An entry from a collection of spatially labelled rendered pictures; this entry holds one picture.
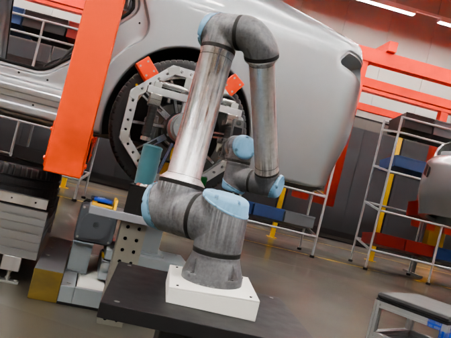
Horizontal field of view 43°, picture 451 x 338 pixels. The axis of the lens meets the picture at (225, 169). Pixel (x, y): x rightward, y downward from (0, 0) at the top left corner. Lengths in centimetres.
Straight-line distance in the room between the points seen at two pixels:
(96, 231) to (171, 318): 128
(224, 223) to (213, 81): 46
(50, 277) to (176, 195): 91
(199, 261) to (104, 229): 107
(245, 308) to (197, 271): 18
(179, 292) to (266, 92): 71
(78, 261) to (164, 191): 110
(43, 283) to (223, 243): 104
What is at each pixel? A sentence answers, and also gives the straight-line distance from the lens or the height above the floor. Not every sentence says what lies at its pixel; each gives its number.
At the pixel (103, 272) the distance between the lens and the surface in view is 271.
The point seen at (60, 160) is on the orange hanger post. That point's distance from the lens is 256.
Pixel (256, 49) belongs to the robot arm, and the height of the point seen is 109.
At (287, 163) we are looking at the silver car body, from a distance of 325.
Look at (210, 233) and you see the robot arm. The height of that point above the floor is 51.
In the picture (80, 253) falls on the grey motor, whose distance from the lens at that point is 281.
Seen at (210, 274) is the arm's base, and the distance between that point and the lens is 171.
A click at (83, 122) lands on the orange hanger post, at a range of 256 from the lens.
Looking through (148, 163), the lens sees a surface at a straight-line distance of 251.
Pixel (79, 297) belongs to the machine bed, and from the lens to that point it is 254.
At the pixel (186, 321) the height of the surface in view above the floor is 30.
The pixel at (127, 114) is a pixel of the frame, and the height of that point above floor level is 85.
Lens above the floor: 68
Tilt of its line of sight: 1 degrees up
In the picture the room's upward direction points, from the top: 14 degrees clockwise
